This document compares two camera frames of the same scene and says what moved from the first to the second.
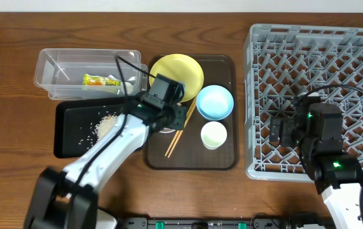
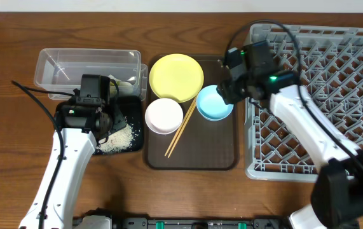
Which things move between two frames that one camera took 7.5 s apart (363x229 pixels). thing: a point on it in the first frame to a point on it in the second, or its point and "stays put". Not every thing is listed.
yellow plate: [182, 68] stays put
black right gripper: [288, 126] to [227, 93]
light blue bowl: [215, 102] stays put
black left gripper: [178, 117] to [117, 116]
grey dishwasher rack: [283, 63] stays put
